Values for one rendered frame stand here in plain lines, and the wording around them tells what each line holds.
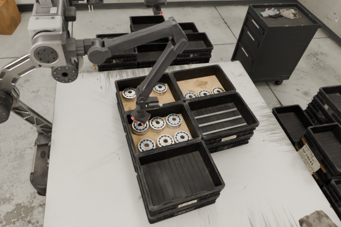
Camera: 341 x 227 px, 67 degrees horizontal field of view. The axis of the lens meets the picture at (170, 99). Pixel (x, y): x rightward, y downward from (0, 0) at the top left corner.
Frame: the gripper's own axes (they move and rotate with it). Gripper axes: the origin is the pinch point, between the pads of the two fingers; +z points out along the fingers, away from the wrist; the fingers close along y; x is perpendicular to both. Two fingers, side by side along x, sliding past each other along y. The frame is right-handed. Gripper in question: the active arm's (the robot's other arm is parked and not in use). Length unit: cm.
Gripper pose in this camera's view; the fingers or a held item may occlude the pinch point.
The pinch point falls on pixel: (140, 123)
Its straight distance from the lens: 157.6
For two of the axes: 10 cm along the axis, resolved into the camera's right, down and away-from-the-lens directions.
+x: -4.4, 6.3, -6.4
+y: -8.9, -3.9, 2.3
